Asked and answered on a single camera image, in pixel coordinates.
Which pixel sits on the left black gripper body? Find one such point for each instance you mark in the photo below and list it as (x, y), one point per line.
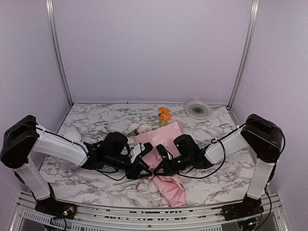
(112, 160)

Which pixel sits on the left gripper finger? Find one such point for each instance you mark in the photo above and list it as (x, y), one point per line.
(144, 168)
(142, 175)

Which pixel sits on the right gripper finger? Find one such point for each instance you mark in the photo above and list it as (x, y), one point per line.
(165, 174)
(161, 167)

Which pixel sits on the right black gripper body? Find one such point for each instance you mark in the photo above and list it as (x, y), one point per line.
(185, 163)

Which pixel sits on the tan ribbon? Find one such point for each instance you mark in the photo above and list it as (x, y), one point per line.
(141, 185)

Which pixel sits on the pink wrapping paper sheet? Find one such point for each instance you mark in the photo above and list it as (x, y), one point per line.
(170, 187)

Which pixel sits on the white rose fake flower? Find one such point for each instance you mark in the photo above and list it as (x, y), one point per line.
(137, 129)

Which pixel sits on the orange fake flower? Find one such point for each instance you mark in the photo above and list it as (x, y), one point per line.
(164, 116)

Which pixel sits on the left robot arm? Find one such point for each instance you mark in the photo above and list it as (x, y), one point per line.
(28, 136)

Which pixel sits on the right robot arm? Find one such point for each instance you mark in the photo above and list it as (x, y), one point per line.
(264, 137)

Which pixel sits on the red and white bowl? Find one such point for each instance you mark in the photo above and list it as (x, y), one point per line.
(73, 136)

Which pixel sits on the grey ringed plate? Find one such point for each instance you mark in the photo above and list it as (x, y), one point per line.
(197, 109)

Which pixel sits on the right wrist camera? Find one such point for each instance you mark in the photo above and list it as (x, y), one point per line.
(164, 152)

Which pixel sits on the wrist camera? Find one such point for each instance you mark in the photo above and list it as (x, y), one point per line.
(140, 150)
(164, 152)

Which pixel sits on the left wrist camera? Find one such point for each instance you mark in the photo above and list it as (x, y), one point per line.
(140, 150)

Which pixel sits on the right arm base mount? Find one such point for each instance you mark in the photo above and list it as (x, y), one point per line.
(249, 206)

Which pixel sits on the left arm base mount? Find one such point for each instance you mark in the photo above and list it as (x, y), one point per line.
(51, 206)

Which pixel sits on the front aluminium rail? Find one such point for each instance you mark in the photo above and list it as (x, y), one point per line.
(108, 218)

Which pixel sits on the left aluminium frame post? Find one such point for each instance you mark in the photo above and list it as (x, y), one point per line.
(57, 51)

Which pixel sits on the aluminium frame post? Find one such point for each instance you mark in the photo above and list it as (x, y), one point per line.
(57, 51)
(252, 22)

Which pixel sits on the right aluminium frame post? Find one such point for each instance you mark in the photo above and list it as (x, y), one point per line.
(252, 22)

